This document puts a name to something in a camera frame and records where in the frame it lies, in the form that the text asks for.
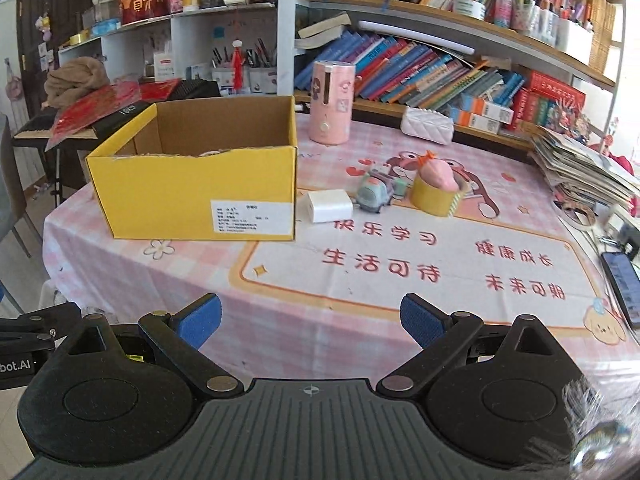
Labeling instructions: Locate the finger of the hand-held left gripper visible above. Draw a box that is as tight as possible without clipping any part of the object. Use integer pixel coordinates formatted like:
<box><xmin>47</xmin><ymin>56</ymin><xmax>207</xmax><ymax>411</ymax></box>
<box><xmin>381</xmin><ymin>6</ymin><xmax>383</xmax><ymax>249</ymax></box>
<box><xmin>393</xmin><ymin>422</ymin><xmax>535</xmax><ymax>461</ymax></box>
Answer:
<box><xmin>0</xmin><ymin>305</ymin><xmax>82</xmax><ymax>347</ymax></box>

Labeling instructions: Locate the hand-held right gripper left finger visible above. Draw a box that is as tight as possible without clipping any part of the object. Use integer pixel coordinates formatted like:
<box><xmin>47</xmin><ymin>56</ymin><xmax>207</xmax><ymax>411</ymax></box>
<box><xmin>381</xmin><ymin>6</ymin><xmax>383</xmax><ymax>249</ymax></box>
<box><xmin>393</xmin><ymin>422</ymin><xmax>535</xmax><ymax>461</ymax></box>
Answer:
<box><xmin>62</xmin><ymin>294</ymin><xmax>244</xmax><ymax>402</ymax></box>

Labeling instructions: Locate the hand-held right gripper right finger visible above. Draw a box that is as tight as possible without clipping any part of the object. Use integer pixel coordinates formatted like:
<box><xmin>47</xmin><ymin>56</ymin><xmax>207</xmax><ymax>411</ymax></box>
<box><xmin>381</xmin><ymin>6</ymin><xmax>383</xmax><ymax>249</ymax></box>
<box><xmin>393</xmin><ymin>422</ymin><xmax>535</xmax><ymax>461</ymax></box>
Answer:
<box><xmin>376</xmin><ymin>293</ymin><xmax>567</xmax><ymax>402</ymax></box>

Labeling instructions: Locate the yellow tape roll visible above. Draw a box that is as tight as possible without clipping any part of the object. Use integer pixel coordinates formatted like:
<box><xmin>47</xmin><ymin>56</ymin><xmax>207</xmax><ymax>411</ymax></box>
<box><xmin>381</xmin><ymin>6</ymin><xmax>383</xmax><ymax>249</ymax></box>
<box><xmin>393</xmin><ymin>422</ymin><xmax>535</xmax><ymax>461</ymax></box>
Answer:
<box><xmin>410</xmin><ymin>172</ymin><xmax>471</xmax><ymax>218</ymax></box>

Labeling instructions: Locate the yellow cardboard box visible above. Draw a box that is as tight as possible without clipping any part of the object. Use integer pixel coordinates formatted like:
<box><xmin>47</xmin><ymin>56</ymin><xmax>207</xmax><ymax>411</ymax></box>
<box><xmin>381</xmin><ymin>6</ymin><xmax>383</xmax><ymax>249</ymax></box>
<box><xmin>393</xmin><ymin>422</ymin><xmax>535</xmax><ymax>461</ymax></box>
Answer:
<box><xmin>85</xmin><ymin>95</ymin><xmax>299</xmax><ymax>241</ymax></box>

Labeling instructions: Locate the small teal toy car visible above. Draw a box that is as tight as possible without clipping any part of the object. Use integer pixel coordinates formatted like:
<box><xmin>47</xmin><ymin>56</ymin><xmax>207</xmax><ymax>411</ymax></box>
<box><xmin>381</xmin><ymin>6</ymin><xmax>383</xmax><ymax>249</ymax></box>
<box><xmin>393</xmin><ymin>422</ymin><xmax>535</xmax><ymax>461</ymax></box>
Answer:
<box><xmin>354</xmin><ymin>166</ymin><xmax>410</xmax><ymax>209</ymax></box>

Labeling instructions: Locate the pink pig plush toy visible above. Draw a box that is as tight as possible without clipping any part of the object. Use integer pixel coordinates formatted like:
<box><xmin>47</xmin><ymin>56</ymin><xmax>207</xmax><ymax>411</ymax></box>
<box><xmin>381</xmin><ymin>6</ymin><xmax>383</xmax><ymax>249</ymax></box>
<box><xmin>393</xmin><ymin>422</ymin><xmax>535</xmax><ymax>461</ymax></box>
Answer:
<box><xmin>417</xmin><ymin>149</ymin><xmax>463</xmax><ymax>192</ymax></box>

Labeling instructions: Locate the white charger adapter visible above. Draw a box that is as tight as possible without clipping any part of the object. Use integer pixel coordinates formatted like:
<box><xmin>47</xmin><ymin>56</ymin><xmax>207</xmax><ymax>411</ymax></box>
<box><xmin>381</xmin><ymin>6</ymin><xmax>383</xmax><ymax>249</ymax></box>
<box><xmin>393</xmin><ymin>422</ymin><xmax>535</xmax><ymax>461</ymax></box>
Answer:
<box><xmin>299</xmin><ymin>189</ymin><xmax>356</xmax><ymax>224</ymax></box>

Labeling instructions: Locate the pink checked printed tablecloth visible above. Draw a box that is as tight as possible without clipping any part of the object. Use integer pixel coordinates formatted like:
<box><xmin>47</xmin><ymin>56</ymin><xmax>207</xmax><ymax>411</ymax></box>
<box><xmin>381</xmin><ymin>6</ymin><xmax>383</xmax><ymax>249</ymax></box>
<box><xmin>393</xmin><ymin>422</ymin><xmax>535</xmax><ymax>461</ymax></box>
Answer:
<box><xmin>42</xmin><ymin>112</ymin><xmax>640</xmax><ymax>396</ymax></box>

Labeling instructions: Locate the grey chair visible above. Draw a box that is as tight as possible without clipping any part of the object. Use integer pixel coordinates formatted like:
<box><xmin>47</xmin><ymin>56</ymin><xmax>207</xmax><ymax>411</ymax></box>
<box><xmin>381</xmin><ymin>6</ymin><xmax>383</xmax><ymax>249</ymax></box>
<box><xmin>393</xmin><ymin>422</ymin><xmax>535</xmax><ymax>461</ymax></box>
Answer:
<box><xmin>0</xmin><ymin>112</ymin><xmax>31</xmax><ymax>261</ymax></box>

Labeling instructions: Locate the clear tape roll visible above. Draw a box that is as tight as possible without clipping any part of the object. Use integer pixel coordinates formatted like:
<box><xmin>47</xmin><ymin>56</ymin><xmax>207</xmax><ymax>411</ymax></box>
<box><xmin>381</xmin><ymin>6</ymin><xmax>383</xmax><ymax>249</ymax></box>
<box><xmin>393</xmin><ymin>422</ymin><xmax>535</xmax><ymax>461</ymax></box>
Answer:
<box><xmin>562</xmin><ymin>202</ymin><xmax>598</xmax><ymax>228</ymax></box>

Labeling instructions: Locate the electric keyboard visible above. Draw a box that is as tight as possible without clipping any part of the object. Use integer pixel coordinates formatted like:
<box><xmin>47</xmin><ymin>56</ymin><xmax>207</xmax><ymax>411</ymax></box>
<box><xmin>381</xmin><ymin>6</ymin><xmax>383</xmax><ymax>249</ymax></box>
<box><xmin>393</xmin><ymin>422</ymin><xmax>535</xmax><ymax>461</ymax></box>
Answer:
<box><xmin>12</xmin><ymin>115</ymin><xmax>101</xmax><ymax>150</ymax></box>

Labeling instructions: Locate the white quilted pouch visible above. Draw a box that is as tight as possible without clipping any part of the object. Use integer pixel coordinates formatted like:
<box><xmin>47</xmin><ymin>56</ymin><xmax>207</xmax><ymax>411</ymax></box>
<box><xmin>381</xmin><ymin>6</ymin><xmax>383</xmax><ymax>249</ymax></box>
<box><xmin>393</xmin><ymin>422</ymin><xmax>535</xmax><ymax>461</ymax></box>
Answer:
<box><xmin>401</xmin><ymin>106</ymin><xmax>456</xmax><ymax>145</ymax></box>

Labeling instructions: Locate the black smartphone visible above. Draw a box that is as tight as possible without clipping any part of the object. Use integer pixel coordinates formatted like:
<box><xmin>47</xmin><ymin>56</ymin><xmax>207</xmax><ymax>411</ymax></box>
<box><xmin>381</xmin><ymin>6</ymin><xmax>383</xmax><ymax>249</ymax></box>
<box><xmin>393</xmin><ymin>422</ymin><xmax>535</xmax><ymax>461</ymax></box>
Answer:
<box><xmin>600</xmin><ymin>251</ymin><xmax>640</xmax><ymax>330</ymax></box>

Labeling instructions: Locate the stack of newspapers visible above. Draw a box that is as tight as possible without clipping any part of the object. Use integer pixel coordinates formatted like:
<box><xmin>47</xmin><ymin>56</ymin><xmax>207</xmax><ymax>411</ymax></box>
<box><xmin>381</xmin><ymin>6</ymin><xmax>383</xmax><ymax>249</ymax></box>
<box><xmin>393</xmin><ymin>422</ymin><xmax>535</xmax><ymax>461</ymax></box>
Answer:
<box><xmin>530</xmin><ymin>127</ymin><xmax>640</xmax><ymax>206</ymax></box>

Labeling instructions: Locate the pink cylindrical dispenser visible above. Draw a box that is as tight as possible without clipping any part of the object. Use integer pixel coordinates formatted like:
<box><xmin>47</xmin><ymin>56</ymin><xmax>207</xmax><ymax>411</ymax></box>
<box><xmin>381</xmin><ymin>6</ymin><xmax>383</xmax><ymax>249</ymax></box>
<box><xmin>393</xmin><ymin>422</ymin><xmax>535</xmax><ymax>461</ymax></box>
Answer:
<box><xmin>307</xmin><ymin>60</ymin><xmax>357</xmax><ymax>144</ymax></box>

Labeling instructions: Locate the brown crumpled cloth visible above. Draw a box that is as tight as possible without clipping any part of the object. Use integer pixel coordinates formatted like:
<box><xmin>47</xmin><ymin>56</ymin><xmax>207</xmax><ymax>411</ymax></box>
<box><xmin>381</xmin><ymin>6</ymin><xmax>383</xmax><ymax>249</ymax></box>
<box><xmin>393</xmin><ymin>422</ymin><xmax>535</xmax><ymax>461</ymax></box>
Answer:
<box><xmin>44</xmin><ymin>57</ymin><xmax>110</xmax><ymax>109</ymax></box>

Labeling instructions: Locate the white pen holder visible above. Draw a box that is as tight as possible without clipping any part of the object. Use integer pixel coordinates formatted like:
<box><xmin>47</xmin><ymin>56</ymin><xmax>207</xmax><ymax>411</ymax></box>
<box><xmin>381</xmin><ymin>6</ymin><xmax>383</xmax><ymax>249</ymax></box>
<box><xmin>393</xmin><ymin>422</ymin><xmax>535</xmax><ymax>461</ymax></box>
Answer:
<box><xmin>248</xmin><ymin>40</ymin><xmax>277</xmax><ymax>95</ymax></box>

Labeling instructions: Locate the row of colourful books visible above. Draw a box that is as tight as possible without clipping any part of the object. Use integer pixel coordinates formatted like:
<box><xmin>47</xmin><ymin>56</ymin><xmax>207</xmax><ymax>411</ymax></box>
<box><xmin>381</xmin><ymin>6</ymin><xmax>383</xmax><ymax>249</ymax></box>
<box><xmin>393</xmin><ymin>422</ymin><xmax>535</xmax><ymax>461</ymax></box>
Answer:
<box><xmin>295</xmin><ymin>30</ymin><xmax>526</xmax><ymax>126</ymax></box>

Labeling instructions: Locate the row of red books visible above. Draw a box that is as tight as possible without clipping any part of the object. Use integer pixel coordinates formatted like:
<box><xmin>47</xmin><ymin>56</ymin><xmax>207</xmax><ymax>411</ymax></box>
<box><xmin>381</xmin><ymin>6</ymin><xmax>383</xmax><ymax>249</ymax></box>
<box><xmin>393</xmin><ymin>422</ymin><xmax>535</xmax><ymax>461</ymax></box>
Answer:
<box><xmin>510</xmin><ymin>71</ymin><xmax>587</xmax><ymax>131</ymax></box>

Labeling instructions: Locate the red tassel ornament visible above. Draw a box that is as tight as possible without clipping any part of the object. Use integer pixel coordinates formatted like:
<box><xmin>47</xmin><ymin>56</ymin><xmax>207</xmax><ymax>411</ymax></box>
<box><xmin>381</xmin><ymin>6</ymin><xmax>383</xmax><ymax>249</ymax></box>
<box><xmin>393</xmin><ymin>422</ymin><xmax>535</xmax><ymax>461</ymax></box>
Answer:
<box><xmin>231</xmin><ymin>39</ymin><xmax>247</xmax><ymax>92</ymax></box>

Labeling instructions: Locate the white rolled paper tube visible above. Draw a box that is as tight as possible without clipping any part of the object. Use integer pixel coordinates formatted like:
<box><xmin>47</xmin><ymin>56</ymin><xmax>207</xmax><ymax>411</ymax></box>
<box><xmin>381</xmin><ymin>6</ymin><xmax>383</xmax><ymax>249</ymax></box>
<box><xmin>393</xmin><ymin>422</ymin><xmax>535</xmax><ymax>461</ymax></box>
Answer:
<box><xmin>357</xmin><ymin>21</ymin><xmax>473</xmax><ymax>53</ymax></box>

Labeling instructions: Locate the white wooden bookshelf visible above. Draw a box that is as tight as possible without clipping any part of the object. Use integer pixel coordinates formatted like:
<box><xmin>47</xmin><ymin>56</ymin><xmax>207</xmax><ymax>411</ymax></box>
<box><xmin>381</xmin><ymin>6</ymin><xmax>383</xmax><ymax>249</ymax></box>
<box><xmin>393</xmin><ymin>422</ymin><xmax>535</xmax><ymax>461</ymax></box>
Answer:
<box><xmin>57</xmin><ymin>0</ymin><xmax>626</xmax><ymax>151</ymax></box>

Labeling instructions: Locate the thick lying book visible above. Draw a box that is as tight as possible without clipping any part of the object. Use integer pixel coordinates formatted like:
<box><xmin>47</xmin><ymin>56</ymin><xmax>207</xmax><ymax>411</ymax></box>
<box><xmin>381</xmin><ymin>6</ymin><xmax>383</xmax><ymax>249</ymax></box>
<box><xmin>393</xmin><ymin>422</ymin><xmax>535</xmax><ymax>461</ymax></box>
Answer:
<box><xmin>297</xmin><ymin>12</ymin><xmax>353</xmax><ymax>51</ymax></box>

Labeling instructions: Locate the white stationery container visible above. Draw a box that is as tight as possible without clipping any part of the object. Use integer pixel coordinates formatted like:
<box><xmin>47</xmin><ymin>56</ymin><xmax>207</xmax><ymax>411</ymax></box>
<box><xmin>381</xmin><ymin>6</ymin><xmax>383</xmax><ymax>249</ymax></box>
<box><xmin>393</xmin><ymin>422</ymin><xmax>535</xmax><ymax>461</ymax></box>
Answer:
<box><xmin>557</xmin><ymin>17</ymin><xmax>594</xmax><ymax>66</ymax></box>

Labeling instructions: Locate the pink plastic bottle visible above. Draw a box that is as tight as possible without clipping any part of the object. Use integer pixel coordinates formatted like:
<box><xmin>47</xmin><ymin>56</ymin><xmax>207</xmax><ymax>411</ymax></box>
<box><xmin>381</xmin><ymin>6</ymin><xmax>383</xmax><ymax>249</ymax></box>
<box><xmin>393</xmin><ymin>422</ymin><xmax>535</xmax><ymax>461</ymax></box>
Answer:
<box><xmin>492</xmin><ymin>0</ymin><xmax>516</xmax><ymax>28</ymax></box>

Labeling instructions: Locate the row of yellow books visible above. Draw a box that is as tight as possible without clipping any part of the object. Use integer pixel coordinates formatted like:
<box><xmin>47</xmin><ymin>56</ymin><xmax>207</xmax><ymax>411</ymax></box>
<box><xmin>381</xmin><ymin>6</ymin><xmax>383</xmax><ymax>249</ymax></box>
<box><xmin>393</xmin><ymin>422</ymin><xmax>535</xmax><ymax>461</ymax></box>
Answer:
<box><xmin>590</xmin><ymin>0</ymin><xmax>618</xmax><ymax>72</ymax></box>

